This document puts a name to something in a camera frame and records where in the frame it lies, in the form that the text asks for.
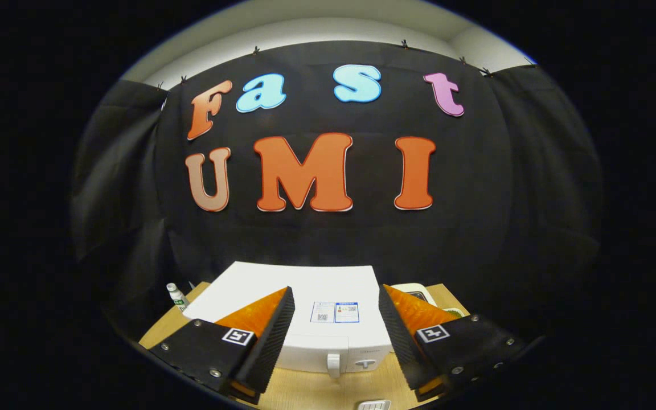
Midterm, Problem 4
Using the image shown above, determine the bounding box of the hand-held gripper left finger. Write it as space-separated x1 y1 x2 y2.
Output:
149 286 296 405

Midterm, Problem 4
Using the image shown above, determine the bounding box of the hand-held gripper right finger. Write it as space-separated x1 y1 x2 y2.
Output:
378 284 528 402

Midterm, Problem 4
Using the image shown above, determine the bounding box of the white microwave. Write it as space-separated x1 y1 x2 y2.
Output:
183 261 394 379

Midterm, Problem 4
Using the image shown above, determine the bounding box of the cream white toaster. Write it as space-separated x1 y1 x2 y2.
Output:
391 283 438 308

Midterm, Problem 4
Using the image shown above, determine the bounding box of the small white green-label bottle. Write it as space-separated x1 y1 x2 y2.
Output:
166 283 190 313

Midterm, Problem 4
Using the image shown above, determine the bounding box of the row of black cloth clips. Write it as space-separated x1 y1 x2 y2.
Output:
157 39 536 92

